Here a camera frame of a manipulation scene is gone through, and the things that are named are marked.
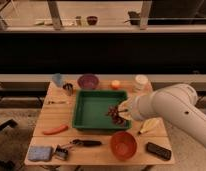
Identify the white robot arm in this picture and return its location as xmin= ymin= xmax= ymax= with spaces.
xmin=118 ymin=84 xmax=206 ymax=148

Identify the blue sponge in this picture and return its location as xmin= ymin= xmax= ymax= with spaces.
xmin=28 ymin=146 xmax=53 ymax=162

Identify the green plastic tray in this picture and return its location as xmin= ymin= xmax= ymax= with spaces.
xmin=72 ymin=90 xmax=131 ymax=130

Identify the small metal cup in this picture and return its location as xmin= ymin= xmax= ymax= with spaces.
xmin=63 ymin=83 xmax=73 ymax=96

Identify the small wooden utensil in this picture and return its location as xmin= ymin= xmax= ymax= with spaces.
xmin=46 ymin=101 xmax=67 ymax=105

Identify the small metal grater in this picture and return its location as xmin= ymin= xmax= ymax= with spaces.
xmin=54 ymin=145 xmax=69 ymax=160

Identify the dark red background bowl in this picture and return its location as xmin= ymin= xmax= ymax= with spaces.
xmin=87 ymin=16 xmax=98 ymax=26

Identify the yellow banana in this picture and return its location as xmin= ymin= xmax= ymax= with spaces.
xmin=138 ymin=118 xmax=159 ymax=135

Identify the background small jar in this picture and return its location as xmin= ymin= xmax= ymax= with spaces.
xmin=75 ymin=16 xmax=82 ymax=26

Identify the orange carrot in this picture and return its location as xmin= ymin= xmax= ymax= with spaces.
xmin=42 ymin=125 xmax=68 ymax=135

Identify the black remote control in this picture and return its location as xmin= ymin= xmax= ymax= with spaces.
xmin=146 ymin=142 xmax=172 ymax=161

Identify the blue plastic cup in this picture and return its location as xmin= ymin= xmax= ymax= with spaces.
xmin=52 ymin=73 xmax=64 ymax=87

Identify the orange fruit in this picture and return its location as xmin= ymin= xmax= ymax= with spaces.
xmin=111 ymin=80 xmax=120 ymax=90

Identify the dark red grape bunch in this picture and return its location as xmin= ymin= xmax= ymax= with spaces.
xmin=107 ymin=106 xmax=125 ymax=126

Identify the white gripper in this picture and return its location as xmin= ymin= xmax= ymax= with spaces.
xmin=118 ymin=96 xmax=143 ymax=121

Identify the purple bowl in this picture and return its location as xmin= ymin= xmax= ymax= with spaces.
xmin=77 ymin=74 xmax=99 ymax=90

